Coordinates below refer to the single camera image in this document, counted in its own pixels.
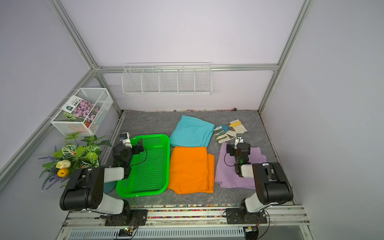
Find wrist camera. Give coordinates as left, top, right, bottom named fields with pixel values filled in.
left=119, top=132, right=132, bottom=148
left=235, top=134, right=244, bottom=149

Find artificial flower plant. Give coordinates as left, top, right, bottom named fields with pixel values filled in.
left=38, top=133, right=112, bottom=192

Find aluminium mounting rail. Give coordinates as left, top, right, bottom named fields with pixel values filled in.
left=63, top=204, right=310, bottom=228

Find flower seed packet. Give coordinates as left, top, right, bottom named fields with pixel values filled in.
left=61, top=95, right=100, bottom=124

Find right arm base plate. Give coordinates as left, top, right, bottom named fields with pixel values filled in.
left=222, top=208, right=268, bottom=225

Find teal pants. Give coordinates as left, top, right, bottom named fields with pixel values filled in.
left=170, top=115, right=215, bottom=148

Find orange pants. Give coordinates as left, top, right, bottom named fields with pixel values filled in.
left=168, top=147, right=215, bottom=195

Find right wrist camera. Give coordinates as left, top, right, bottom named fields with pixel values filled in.
left=235, top=134, right=244, bottom=149

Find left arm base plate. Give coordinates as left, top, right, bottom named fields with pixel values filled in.
left=101, top=209, right=148, bottom=227

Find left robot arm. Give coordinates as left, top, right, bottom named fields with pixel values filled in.
left=60, top=142, right=145, bottom=217

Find purple pants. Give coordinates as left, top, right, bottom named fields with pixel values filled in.
left=215, top=143, right=267, bottom=190

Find teal plant pot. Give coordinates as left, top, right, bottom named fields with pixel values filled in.
left=103, top=181, right=117, bottom=194

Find green plastic basket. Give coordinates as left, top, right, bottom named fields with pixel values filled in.
left=116, top=134, right=171, bottom=198

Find white wire cube basket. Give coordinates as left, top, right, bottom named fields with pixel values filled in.
left=51, top=88, right=114, bottom=136

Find blue hand fork yellow handle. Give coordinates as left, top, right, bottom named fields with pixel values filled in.
left=214, top=121, right=242, bottom=133

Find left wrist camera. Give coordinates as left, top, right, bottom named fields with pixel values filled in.
left=119, top=132, right=132, bottom=148

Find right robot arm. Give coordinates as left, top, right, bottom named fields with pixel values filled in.
left=226, top=141, right=294, bottom=215

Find white wire wall shelf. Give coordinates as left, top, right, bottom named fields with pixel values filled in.
left=122, top=62, right=213, bottom=95

